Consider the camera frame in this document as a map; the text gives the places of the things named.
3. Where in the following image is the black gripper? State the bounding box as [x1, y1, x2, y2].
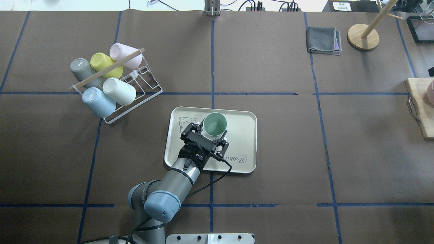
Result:
[178, 123, 230, 170]

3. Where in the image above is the mint green cup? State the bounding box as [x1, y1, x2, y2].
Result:
[202, 112, 228, 137]

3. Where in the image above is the cream rabbit tray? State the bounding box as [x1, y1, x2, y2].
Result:
[164, 106, 257, 174]

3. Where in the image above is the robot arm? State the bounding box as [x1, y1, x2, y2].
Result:
[88, 123, 229, 244]

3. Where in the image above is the cream white cup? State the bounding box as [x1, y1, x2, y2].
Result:
[102, 78, 136, 106]

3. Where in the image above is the light blue cup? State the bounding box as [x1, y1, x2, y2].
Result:
[82, 87, 116, 118]

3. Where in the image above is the pink cup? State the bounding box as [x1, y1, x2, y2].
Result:
[110, 43, 142, 69]

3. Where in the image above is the yellow cup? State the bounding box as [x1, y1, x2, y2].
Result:
[90, 53, 124, 79]

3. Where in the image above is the grey cup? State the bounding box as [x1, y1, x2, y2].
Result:
[70, 58, 104, 88]

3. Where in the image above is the grey folded cloth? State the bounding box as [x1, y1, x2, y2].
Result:
[306, 26, 342, 56]

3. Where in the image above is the wooden mug tree stand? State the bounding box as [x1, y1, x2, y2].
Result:
[346, 0, 403, 51]

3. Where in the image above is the black box with label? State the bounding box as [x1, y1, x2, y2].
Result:
[322, 0, 379, 13]

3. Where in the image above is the bamboo cutting board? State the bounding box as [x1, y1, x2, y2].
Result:
[405, 78, 434, 139]

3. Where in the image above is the white wire cup rack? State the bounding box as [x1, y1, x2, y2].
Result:
[70, 48, 163, 124]

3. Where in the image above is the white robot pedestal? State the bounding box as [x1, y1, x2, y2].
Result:
[166, 233, 255, 244]

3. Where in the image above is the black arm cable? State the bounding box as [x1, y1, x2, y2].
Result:
[81, 152, 233, 244]

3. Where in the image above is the aluminium frame post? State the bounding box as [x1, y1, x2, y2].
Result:
[204, 0, 221, 16]

